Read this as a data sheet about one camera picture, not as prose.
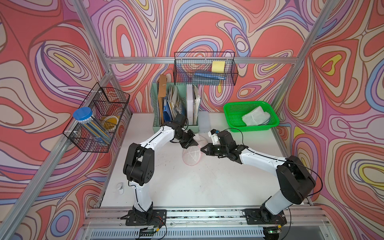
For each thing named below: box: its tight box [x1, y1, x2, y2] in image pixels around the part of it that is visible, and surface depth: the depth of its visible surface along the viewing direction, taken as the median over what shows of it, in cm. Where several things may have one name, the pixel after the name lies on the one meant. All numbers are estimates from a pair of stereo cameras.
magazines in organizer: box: [167, 84, 183, 120], surface depth 97 cm
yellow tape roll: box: [102, 115, 119, 131], surface depth 80 cm
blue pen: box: [194, 73, 227, 80], surface depth 90 cm
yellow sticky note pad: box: [211, 61, 226, 73], surface depth 91 cm
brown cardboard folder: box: [158, 74, 167, 125], surface depth 92 cm
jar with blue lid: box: [73, 106, 112, 144], surface depth 64 cm
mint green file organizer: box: [150, 82, 201, 134], surface depth 98 cm
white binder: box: [186, 84, 194, 126], surface depth 100 cm
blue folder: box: [163, 96, 173, 123], surface depth 96 cm
